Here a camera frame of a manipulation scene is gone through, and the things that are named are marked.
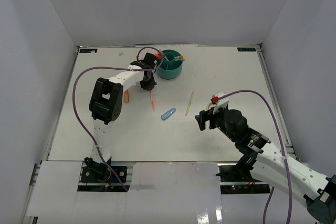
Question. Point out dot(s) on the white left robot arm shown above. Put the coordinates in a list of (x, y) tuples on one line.
[(107, 99)]

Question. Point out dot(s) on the blue correction tape dispenser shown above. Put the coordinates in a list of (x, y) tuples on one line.
[(168, 113)]

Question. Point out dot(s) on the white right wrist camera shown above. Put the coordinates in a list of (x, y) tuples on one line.
[(218, 101)]

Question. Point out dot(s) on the black table label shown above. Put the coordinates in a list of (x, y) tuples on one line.
[(246, 49), (87, 50)]

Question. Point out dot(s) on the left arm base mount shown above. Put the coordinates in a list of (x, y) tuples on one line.
[(94, 172)]

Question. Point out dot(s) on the teal round organizer container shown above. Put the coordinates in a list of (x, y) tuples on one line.
[(170, 68)]

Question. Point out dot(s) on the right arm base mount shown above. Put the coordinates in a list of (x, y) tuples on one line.
[(235, 179)]

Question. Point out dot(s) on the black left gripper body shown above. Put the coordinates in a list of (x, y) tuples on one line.
[(151, 78)]

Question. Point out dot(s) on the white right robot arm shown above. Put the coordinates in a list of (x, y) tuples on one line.
[(264, 161)]

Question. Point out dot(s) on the right black table label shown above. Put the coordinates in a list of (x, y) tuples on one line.
[(246, 49)]

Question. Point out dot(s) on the thin yellow pen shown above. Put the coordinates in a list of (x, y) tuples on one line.
[(189, 103)]

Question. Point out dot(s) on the pink pen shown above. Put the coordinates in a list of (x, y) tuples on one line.
[(152, 100)]

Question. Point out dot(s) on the orange eraser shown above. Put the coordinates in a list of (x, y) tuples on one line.
[(126, 97)]

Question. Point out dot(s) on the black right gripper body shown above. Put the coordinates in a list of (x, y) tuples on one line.
[(218, 117)]

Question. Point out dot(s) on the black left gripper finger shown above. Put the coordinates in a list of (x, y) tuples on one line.
[(153, 84), (144, 85)]

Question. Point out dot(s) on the left black table label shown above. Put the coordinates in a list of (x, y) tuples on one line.
[(87, 50)]

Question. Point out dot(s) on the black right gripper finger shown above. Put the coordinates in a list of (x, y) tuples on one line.
[(201, 124), (205, 115)]

